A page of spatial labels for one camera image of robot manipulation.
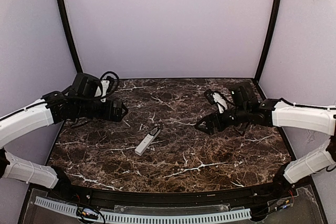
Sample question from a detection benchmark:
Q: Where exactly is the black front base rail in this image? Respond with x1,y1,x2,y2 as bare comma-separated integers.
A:
31,175,316,210

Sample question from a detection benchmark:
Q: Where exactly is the black left frame post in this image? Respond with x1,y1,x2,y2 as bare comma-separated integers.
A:
56,0,83,73

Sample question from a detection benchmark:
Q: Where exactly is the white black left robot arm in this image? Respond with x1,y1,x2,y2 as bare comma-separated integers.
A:
1,71,128,189

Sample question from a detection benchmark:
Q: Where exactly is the black frame post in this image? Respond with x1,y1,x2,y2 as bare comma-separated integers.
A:
56,0,83,73
254,0,281,83

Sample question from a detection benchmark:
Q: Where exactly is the white remote control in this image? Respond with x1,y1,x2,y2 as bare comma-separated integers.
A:
135,126,161,156

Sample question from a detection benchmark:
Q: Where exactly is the centre white cable duct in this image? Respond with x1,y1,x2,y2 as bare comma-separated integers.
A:
99,207,251,222

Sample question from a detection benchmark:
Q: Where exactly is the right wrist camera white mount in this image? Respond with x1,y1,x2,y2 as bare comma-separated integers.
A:
204,89,228,114

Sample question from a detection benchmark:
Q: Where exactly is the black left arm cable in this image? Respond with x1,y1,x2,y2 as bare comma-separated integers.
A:
98,71,120,99

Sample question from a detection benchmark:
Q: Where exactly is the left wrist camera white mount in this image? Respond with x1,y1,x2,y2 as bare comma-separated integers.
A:
94,76,114,102

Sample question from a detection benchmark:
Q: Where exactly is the left white cable duct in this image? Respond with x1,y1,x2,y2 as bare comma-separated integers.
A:
34,196,78,217

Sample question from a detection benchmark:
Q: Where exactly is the black right frame post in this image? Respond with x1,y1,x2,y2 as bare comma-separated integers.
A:
254,0,281,83

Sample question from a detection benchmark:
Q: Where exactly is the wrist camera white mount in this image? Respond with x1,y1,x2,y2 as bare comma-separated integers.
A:
94,76,114,102
204,89,228,114

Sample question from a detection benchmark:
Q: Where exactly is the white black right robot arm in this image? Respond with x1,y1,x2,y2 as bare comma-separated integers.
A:
195,82,335,185

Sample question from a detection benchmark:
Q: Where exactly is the white cable duct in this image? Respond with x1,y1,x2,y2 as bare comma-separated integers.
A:
34,196,78,217
99,207,251,222

